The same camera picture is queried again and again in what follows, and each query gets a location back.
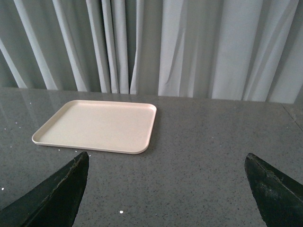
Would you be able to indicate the beige rectangular plastic tray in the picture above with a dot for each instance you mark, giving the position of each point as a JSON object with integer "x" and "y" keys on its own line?
{"x": 119, "y": 127}

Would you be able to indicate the grey pleated curtain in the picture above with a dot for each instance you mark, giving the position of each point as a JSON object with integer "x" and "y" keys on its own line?
{"x": 248, "y": 50}

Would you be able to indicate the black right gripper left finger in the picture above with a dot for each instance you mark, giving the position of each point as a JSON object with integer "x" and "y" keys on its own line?
{"x": 54, "y": 202}

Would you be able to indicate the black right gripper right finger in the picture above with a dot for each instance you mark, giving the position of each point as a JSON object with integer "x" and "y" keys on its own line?
{"x": 279, "y": 198}

